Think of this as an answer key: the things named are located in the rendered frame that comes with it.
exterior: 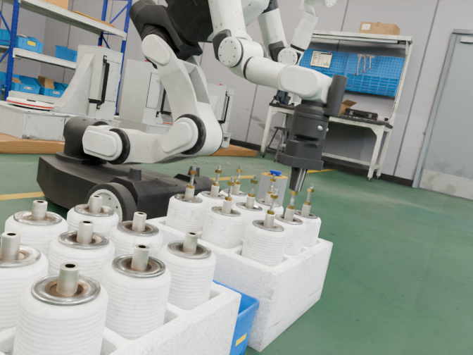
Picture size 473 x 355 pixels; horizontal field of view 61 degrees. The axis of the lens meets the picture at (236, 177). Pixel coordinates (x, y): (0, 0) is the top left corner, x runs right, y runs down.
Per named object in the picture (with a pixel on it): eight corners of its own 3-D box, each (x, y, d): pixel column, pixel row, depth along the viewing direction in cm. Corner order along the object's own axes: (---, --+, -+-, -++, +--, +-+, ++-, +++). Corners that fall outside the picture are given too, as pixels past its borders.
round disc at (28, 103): (-4, 101, 275) (-3, 94, 275) (36, 106, 302) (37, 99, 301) (22, 108, 261) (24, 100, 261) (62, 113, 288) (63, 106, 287)
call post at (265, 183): (243, 260, 139) (260, 173, 135) (253, 256, 145) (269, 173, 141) (260, 267, 136) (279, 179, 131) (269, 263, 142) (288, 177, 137)
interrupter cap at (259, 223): (261, 232, 87) (262, 229, 87) (246, 221, 94) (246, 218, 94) (290, 234, 91) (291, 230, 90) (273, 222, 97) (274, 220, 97)
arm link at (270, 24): (271, 73, 160) (256, 15, 151) (269, 67, 172) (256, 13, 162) (299, 65, 158) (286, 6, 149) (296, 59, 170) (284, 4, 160)
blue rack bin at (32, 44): (-7, 44, 522) (-5, 27, 519) (20, 51, 556) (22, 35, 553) (17, 48, 500) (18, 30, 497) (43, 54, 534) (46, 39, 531)
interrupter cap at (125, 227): (107, 227, 71) (108, 223, 71) (137, 222, 78) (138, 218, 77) (138, 241, 67) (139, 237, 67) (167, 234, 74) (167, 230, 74)
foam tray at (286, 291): (131, 285, 105) (141, 220, 102) (214, 256, 138) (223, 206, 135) (260, 353, 86) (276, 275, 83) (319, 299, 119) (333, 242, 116)
